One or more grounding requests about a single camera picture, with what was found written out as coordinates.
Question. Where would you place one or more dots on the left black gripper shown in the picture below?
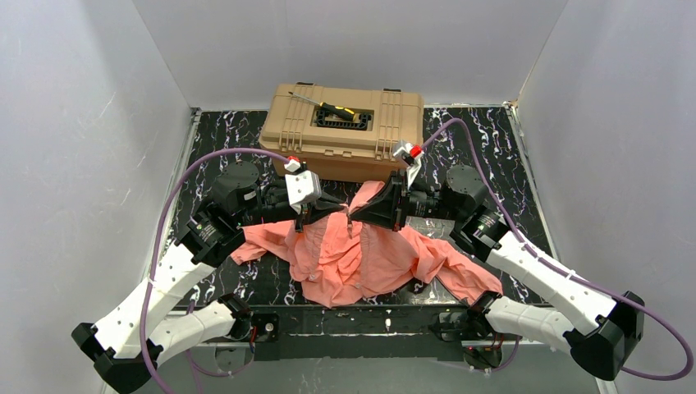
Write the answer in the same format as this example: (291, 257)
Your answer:
(300, 216)

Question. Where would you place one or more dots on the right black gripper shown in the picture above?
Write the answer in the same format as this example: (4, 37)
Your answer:
(399, 200)

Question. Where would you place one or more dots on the pink jacket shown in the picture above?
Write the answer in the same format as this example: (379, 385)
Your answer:
(338, 262)

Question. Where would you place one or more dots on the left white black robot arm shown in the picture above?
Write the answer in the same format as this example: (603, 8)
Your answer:
(128, 344)

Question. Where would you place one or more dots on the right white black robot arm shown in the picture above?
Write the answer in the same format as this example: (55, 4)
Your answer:
(598, 331)

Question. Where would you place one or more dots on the tan plastic toolbox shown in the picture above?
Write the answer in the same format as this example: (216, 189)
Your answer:
(338, 154)

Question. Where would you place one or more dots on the black yellow screwdriver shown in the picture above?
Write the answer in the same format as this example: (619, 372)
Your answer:
(340, 112)

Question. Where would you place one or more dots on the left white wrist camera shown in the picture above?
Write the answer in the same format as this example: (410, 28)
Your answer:
(303, 186)

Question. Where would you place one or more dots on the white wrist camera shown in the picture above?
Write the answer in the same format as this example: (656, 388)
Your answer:
(411, 156)
(303, 186)

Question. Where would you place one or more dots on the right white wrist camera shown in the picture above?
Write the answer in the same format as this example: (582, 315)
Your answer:
(411, 156)

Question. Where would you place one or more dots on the black toolbox handle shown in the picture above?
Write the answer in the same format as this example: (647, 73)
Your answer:
(323, 118)

